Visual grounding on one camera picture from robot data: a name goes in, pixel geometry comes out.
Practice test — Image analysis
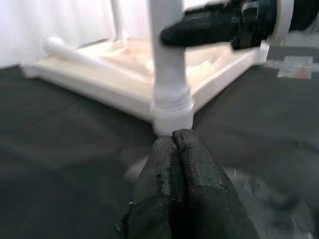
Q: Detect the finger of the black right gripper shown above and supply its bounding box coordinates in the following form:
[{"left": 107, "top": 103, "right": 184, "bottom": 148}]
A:
[
  {"left": 159, "top": 11, "right": 240, "bottom": 48},
  {"left": 183, "top": 0, "right": 232, "bottom": 12}
]

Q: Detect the white plastic table top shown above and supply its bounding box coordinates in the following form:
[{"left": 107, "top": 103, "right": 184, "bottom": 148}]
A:
[{"left": 22, "top": 37, "right": 270, "bottom": 135}]

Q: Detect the white plastic table leg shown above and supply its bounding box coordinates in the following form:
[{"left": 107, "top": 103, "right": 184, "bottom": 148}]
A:
[
  {"left": 148, "top": 0, "right": 194, "bottom": 110},
  {"left": 42, "top": 36, "right": 110, "bottom": 75}
]

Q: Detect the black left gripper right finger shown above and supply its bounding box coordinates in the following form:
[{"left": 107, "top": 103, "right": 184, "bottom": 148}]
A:
[{"left": 173, "top": 128, "right": 257, "bottom": 239}]

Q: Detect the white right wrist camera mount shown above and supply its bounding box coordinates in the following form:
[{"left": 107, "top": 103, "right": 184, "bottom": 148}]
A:
[{"left": 270, "top": 0, "right": 296, "bottom": 48}]

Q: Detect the clear adhesive tape strip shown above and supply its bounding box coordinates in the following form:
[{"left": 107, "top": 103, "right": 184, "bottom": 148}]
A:
[
  {"left": 276, "top": 56, "right": 315, "bottom": 79},
  {"left": 224, "top": 166, "right": 315, "bottom": 225}
]

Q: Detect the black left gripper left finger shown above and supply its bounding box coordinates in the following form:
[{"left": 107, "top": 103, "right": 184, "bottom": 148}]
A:
[{"left": 116, "top": 133, "right": 186, "bottom": 239}]

